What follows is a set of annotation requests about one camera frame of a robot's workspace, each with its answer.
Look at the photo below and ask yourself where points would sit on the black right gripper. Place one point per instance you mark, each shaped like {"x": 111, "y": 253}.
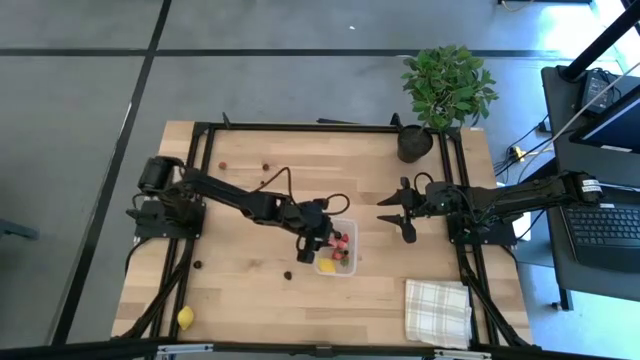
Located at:
{"x": 432, "y": 200}

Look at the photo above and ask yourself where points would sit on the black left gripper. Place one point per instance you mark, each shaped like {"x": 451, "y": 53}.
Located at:
{"x": 310, "y": 222}

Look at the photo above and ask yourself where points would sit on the pink raspberry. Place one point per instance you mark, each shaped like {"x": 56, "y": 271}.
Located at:
{"x": 343, "y": 245}
{"x": 333, "y": 242}

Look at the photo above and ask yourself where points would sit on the red strawberry long stem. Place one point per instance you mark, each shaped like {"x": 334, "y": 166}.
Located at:
{"x": 338, "y": 255}

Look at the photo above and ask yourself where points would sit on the yellow lemon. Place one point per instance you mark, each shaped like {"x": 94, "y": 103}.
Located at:
{"x": 185, "y": 317}
{"x": 326, "y": 265}

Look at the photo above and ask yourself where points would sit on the clear plastic tupperware container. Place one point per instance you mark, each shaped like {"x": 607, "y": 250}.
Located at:
{"x": 354, "y": 227}

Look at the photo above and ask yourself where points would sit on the blackberry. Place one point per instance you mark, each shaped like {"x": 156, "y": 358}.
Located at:
{"x": 287, "y": 275}
{"x": 198, "y": 264}

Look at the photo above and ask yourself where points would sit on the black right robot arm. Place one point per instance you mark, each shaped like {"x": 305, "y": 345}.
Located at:
{"x": 525, "y": 192}

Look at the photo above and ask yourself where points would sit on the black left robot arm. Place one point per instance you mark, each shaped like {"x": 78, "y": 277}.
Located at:
{"x": 225, "y": 192}

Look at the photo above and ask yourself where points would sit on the beige plaid cloth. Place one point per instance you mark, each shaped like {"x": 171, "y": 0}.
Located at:
{"x": 437, "y": 312}

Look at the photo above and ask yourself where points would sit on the green potted plant black pot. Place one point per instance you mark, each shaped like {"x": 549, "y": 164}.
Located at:
{"x": 445, "y": 85}

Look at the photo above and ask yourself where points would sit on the yellow plug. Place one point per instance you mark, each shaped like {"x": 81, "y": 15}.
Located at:
{"x": 517, "y": 152}

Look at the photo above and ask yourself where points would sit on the black desk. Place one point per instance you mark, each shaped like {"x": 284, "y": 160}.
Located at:
{"x": 555, "y": 240}
{"x": 560, "y": 115}

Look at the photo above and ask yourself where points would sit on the black keyboard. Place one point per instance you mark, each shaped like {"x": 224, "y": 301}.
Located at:
{"x": 605, "y": 235}

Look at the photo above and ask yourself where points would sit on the black power adapter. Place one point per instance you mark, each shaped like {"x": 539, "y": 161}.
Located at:
{"x": 595, "y": 87}

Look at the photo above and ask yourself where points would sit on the black computer monitor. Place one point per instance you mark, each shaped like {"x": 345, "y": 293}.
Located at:
{"x": 615, "y": 125}

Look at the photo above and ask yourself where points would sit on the grey chair base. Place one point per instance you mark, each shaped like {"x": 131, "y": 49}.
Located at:
{"x": 15, "y": 230}

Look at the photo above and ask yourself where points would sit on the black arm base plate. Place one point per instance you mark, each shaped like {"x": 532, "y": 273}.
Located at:
{"x": 150, "y": 231}
{"x": 500, "y": 232}

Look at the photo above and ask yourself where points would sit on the black diagonal post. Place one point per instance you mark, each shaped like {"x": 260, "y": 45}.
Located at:
{"x": 600, "y": 45}

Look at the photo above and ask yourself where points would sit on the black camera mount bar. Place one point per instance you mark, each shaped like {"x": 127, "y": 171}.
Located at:
{"x": 75, "y": 354}

